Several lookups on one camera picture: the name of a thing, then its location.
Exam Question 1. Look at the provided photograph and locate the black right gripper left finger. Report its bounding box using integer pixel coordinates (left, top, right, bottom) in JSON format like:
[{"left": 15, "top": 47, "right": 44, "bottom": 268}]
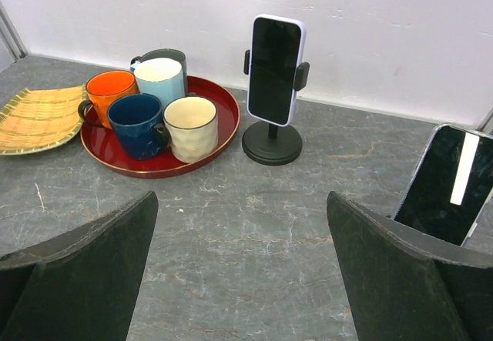
[{"left": 1, "top": 191, "right": 159, "bottom": 340}]

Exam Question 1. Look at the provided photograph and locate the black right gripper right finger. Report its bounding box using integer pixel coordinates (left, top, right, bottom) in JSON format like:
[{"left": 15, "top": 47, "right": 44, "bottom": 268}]
[{"left": 327, "top": 191, "right": 492, "bottom": 340}]

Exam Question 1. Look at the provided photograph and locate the clear cased black phone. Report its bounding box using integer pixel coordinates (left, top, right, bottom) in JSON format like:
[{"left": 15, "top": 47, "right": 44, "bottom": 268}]
[{"left": 393, "top": 123, "right": 492, "bottom": 246}]

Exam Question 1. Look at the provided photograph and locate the black round-base phone stand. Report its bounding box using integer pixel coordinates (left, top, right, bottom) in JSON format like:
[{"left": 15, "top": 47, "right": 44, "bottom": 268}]
[{"left": 242, "top": 50, "right": 310, "bottom": 165}]

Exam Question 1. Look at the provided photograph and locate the lavender cased phone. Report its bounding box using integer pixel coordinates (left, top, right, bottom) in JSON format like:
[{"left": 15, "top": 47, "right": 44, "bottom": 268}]
[{"left": 245, "top": 14, "right": 307, "bottom": 127}]

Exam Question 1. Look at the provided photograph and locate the red round tray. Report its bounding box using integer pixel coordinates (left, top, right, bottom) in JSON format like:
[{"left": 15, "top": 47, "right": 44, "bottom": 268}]
[{"left": 79, "top": 75, "right": 241, "bottom": 179}]

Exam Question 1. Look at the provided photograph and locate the woven bamboo tray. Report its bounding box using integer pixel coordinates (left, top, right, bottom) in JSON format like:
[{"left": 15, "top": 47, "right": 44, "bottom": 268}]
[{"left": 1, "top": 85, "right": 87, "bottom": 156}]

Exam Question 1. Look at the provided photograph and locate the dark blue mug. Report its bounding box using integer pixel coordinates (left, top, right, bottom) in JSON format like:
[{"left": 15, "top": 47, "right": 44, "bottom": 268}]
[{"left": 107, "top": 93, "right": 171, "bottom": 160}]

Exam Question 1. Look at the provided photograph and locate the cream dimpled mug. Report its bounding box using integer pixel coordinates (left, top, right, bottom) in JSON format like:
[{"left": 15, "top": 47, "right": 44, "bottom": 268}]
[{"left": 163, "top": 95, "right": 219, "bottom": 163}]

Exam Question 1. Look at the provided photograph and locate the orange mug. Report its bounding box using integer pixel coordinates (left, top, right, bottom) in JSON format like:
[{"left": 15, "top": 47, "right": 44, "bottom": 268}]
[{"left": 78, "top": 70, "right": 139, "bottom": 129}]

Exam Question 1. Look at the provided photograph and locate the light blue mug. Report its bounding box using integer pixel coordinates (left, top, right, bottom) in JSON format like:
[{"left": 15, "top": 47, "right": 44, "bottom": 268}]
[{"left": 130, "top": 58, "right": 185, "bottom": 109}]

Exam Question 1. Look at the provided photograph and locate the dark grey mug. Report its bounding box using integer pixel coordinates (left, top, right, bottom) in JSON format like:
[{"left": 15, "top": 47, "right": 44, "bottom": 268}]
[{"left": 129, "top": 48, "right": 188, "bottom": 92}]

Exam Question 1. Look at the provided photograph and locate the right aluminium frame post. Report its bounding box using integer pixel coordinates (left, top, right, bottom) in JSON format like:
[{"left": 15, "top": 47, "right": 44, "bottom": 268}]
[{"left": 476, "top": 109, "right": 493, "bottom": 134}]

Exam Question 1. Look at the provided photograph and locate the aluminium frame post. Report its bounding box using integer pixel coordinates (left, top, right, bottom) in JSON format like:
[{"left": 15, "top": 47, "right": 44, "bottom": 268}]
[
  {"left": 0, "top": 5, "right": 29, "bottom": 62},
  {"left": 476, "top": 109, "right": 493, "bottom": 134}
]

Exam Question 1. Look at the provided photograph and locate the left aluminium frame post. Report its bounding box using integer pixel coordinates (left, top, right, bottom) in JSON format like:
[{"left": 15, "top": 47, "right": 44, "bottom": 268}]
[{"left": 0, "top": 5, "right": 29, "bottom": 62}]

